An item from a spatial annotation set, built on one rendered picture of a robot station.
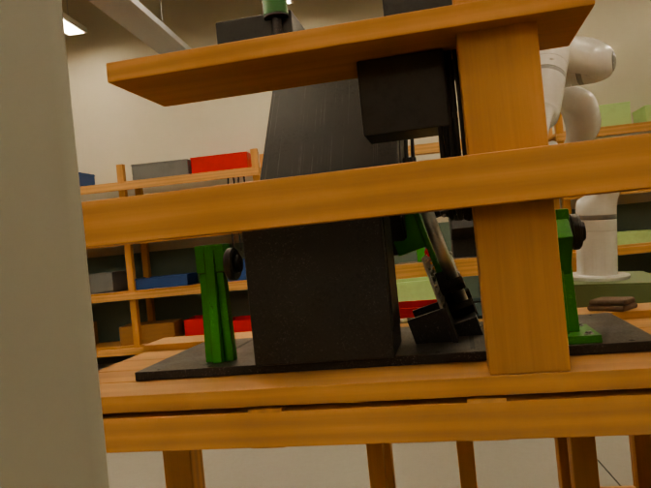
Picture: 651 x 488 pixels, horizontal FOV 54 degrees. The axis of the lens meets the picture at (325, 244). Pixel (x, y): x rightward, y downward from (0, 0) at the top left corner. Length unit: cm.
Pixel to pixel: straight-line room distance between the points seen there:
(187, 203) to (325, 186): 27
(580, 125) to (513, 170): 86
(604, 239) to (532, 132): 97
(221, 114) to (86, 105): 162
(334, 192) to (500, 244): 31
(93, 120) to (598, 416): 729
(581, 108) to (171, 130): 615
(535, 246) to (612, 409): 31
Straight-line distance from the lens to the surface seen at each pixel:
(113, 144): 789
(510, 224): 118
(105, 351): 726
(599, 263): 212
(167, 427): 136
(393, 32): 120
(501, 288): 119
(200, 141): 752
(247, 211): 119
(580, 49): 180
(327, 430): 126
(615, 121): 694
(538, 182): 114
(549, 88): 161
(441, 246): 145
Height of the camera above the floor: 115
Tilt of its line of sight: level
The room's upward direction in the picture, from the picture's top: 6 degrees counter-clockwise
